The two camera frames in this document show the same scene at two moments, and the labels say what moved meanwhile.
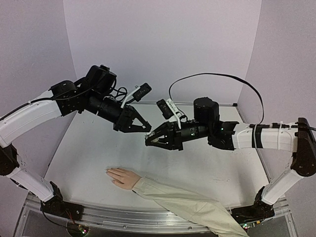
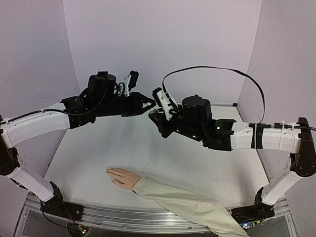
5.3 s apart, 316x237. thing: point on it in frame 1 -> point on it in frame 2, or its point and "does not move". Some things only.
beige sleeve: [208, 213] does not move
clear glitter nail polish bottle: [150, 135] -> [154, 111]
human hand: [123, 178] does not move
